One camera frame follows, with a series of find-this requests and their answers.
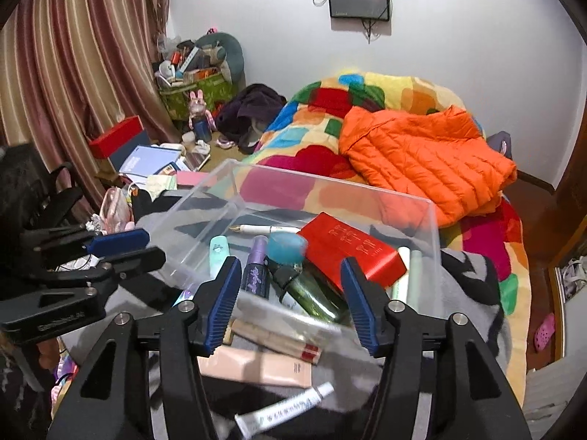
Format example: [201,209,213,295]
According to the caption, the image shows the flat pink box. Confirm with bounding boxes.
[175,170,210,187]

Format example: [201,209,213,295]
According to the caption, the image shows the small black wall monitor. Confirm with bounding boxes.
[327,0,392,22]

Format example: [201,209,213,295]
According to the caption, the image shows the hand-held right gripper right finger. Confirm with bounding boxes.
[340,256,528,440]

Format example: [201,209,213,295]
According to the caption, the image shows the pink clog shoe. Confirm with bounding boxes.
[533,312,556,353]

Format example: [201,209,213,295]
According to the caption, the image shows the red gift box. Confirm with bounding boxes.
[88,115,144,159]

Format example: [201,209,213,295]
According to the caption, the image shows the orange down jacket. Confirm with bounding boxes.
[339,105,518,228]

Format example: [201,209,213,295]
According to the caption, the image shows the white printed tube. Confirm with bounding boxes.
[233,382,336,439]

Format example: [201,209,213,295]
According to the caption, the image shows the purple spray bottle black cap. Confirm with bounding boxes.
[240,235,272,292]

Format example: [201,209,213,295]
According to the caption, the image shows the colourful patchwork blanket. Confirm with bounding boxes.
[240,70,533,331]

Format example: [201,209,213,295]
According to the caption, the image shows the beige tube red band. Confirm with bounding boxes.
[230,319,322,366]

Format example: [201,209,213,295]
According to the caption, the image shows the pink pouch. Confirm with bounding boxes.
[98,187,135,235]

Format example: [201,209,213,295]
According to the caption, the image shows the dark clothing pile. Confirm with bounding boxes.
[214,83,288,155]

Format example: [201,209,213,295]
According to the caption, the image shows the white shoes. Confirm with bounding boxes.
[558,256,587,300]

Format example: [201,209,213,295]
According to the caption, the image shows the round blue lid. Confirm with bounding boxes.
[267,231,307,265]

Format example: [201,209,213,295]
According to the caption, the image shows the pale green tube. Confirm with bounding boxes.
[409,249,426,286]

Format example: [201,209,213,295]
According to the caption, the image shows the blue and white booklet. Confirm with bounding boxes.
[119,145,185,178]

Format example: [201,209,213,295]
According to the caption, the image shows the clear plastic storage bin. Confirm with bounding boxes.
[136,159,444,356]

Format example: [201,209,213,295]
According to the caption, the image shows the mint green tube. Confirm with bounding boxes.
[209,235,230,267]

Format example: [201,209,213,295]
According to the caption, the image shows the pink bunny toy bottle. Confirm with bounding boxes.
[187,90,215,144]

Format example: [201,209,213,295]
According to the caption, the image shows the grey and black blanket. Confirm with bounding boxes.
[59,192,513,440]

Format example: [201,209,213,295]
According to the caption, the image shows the white pen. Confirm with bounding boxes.
[229,223,302,236]

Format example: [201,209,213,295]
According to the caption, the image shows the green bottle black dropper cap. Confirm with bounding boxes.
[265,257,350,325]

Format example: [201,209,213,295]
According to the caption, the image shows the green neck pillow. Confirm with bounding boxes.
[196,32,245,84]

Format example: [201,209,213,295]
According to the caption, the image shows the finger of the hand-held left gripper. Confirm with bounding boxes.
[31,246,167,287]
[20,227,152,263]

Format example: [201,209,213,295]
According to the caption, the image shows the striped pink curtain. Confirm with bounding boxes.
[0,0,171,223]

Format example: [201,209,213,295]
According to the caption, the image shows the green patterned storage bag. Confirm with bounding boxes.
[158,72,238,121]

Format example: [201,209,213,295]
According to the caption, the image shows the beige cosmetic tube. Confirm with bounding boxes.
[197,345,313,389]

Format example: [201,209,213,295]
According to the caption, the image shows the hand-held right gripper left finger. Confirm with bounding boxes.
[48,257,243,440]

